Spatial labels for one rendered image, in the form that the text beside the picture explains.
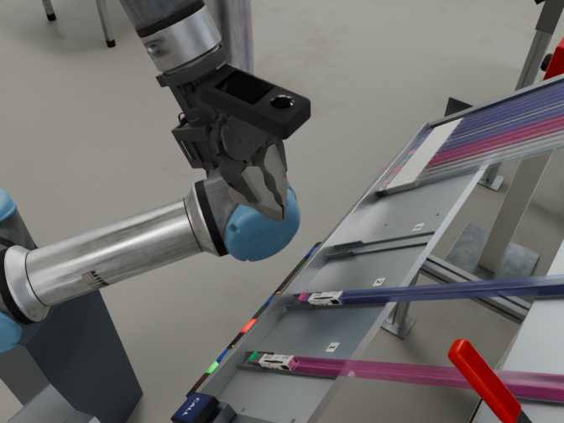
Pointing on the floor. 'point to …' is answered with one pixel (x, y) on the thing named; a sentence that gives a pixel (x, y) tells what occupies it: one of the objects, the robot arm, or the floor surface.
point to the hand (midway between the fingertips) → (282, 211)
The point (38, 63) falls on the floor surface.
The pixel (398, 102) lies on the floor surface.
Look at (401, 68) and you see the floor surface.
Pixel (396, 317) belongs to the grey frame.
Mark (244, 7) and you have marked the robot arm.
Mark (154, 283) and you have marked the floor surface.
